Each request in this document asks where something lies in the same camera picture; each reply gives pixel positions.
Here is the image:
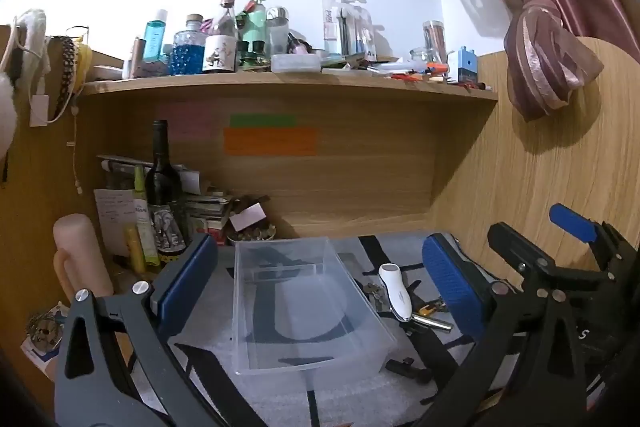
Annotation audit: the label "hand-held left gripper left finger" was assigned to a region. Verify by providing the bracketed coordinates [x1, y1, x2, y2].
[54, 232, 266, 427]

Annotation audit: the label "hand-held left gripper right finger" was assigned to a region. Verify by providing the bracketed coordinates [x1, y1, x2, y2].
[410, 233, 587, 427]

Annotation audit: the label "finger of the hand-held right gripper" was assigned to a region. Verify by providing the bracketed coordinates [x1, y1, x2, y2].
[548, 203, 640, 278]
[487, 222, 618, 290]

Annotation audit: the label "white handheld device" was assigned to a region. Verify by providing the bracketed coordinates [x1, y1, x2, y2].
[377, 263, 413, 322]

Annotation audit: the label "clear plastic bin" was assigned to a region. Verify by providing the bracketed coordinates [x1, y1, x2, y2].
[231, 237, 398, 379]

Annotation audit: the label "pale yellow tube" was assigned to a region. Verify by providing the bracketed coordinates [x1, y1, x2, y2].
[125, 225, 147, 273]

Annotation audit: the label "stack of books and papers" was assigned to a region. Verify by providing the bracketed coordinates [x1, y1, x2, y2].
[97, 153, 236, 243]

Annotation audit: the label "bowl of polished stones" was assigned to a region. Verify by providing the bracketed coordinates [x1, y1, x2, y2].
[226, 224, 278, 248]

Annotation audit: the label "white green tube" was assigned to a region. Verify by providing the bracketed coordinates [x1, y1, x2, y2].
[131, 165, 161, 267]

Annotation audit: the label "pink white card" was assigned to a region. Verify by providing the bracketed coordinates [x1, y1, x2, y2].
[229, 203, 267, 232]

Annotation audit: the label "dark wine bottle elephant label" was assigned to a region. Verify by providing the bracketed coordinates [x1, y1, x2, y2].
[144, 120, 193, 264]

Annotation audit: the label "white handwritten note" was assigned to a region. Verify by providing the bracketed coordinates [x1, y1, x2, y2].
[93, 188, 138, 258]

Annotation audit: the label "pale pink cylinder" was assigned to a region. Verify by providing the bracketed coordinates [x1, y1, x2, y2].
[52, 214, 115, 303]

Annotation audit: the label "pink sticky note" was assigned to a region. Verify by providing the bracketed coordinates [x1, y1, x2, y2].
[156, 103, 215, 142]

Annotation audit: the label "orange sticky note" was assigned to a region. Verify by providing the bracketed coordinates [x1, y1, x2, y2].
[223, 127, 318, 156]

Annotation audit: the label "small printed packet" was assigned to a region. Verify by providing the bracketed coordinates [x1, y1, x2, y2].
[20, 302, 71, 383]

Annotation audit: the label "grey patterned mat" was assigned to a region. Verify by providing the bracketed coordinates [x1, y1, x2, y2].
[165, 232, 506, 427]

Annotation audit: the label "green sticky note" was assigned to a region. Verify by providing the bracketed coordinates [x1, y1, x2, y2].
[230, 114, 297, 128]

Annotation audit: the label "pink striped curtain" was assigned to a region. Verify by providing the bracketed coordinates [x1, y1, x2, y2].
[409, 0, 631, 122]

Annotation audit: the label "blue white box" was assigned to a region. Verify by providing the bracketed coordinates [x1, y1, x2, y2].
[446, 46, 479, 85]

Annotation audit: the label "pile of small stationery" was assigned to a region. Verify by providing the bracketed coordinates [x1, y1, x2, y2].
[322, 56, 451, 84]

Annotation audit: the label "glass bottle of blue beads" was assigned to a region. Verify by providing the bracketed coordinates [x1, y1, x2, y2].
[172, 14, 207, 75]

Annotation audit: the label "white paper tag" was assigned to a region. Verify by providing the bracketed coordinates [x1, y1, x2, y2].
[29, 94, 50, 128]

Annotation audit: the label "clear bottle illustrated label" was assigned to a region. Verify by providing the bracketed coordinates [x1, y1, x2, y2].
[202, 0, 238, 74]

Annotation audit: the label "wooden shelf board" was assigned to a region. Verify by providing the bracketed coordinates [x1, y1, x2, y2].
[80, 72, 500, 102]

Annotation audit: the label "glass jar of pens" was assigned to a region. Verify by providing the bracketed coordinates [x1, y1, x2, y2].
[422, 21, 447, 68]

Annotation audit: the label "pink cosmetic tube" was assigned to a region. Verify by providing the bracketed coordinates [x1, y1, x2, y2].
[122, 37, 146, 78]

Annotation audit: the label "dark green small bottles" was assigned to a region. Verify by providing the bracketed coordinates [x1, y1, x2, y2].
[237, 39, 271, 68]

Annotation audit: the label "blue liquid bottle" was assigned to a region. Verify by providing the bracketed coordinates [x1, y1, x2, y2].
[143, 9, 168, 62]

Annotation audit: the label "clear plastic case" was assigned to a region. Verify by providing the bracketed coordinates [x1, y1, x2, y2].
[270, 53, 322, 74]

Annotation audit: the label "silver lid glass jar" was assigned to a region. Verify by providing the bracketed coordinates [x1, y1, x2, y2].
[266, 6, 291, 56]

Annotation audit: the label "mint green pump bottle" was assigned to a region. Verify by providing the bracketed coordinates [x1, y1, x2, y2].
[242, 0, 268, 52]

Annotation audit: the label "clear blister pack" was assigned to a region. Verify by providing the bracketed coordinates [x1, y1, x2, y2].
[345, 2, 376, 60]
[322, 0, 351, 55]

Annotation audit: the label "white fluffy plush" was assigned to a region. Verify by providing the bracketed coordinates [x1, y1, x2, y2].
[0, 8, 51, 158]

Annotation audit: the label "white thin cable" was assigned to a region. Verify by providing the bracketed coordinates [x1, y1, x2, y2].
[65, 102, 83, 195]

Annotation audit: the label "beaded strap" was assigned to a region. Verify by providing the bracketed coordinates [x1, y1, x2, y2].
[50, 36, 81, 118]

